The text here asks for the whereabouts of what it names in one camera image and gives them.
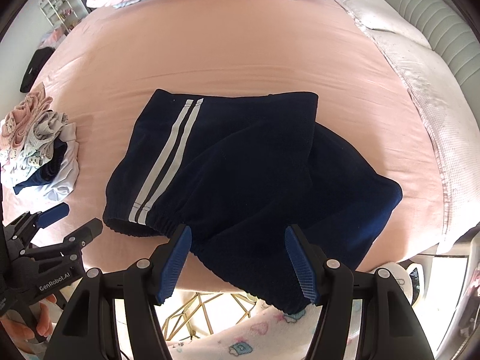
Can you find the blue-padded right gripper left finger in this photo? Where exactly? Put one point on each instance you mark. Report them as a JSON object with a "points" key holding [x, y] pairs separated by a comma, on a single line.
{"points": [[87, 329]]}

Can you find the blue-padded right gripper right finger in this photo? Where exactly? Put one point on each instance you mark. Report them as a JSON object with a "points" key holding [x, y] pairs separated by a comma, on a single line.
{"points": [[389, 328]]}

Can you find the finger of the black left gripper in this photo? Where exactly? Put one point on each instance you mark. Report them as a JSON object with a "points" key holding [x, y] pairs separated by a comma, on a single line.
{"points": [[70, 248], [51, 216]]}

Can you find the navy striped track pants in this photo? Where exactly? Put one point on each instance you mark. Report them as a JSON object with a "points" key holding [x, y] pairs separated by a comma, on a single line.
{"points": [[238, 171]]}

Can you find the pile of small clothes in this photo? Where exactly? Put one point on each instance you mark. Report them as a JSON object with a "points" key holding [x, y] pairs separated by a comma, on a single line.
{"points": [[38, 150]]}

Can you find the person's left hand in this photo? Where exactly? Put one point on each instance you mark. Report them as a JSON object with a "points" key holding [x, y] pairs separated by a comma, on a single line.
{"points": [[19, 329]]}

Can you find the white patterned pajama clothing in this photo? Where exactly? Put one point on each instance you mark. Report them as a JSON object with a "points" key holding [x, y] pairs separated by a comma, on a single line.
{"points": [[268, 334]]}

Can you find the pink bed sheet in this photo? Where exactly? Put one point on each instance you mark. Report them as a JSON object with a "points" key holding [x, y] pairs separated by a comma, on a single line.
{"points": [[105, 71]]}

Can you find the black bag on floor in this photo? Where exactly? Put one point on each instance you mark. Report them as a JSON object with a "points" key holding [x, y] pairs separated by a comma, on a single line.
{"points": [[37, 62]]}

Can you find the near pale pink pillow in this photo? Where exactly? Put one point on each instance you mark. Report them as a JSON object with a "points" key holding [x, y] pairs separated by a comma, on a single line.
{"points": [[449, 122]]}

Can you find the pale pink pillow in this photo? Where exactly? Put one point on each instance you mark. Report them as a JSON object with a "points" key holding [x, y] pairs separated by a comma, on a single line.
{"points": [[379, 15], [449, 122]]}

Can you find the far pale pink pillow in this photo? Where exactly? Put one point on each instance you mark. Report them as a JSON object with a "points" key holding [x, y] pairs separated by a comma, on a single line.
{"points": [[379, 15]]}

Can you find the grey upholstered headboard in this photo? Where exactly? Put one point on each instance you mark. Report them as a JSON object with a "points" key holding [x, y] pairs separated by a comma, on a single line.
{"points": [[449, 36]]}

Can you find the gold wire stool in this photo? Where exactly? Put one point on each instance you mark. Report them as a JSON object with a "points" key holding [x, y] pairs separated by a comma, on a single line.
{"points": [[187, 316]]}

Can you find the white wire shelf rack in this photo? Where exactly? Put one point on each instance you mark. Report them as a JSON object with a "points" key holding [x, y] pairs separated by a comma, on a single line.
{"points": [[63, 14]]}

